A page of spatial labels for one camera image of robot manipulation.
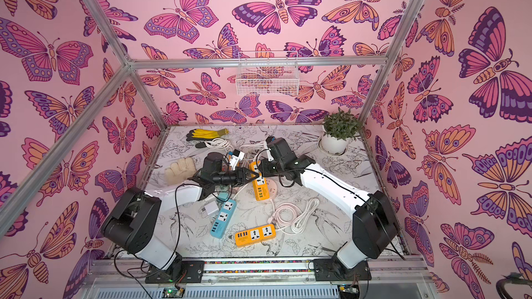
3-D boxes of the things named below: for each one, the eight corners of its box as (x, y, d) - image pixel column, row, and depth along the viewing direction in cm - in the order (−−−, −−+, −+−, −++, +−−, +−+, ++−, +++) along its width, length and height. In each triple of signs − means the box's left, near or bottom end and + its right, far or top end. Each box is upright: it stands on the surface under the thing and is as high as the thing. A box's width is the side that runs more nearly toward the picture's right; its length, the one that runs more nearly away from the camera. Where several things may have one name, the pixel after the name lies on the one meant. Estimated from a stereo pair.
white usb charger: (208, 216, 88) (207, 215, 86) (205, 207, 90) (203, 205, 89) (219, 210, 89) (218, 209, 88) (216, 202, 92) (215, 200, 90)
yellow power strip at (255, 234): (236, 247, 81) (235, 245, 79) (235, 234, 84) (234, 232, 82) (276, 238, 83) (276, 235, 81) (274, 226, 86) (274, 223, 84)
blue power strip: (210, 236, 84) (208, 234, 81) (227, 199, 94) (226, 197, 91) (221, 240, 83) (219, 238, 80) (237, 203, 93) (236, 200, 90)
